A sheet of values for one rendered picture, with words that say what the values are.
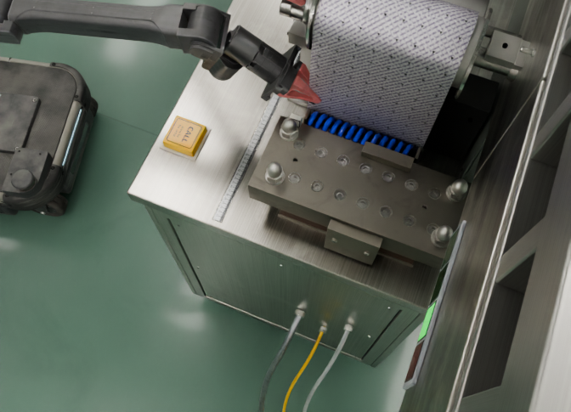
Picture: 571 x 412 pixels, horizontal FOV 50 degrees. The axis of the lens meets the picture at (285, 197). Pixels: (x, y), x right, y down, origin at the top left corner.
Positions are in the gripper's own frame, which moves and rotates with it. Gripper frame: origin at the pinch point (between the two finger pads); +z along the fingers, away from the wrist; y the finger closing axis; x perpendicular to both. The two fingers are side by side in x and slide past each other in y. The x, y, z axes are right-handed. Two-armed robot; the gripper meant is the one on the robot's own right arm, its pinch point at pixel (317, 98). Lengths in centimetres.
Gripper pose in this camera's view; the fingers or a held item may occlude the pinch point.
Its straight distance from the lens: 117.7
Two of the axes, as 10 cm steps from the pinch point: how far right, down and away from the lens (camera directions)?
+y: -3.8, 8.5, -3.6
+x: 4.6, -1.7, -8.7
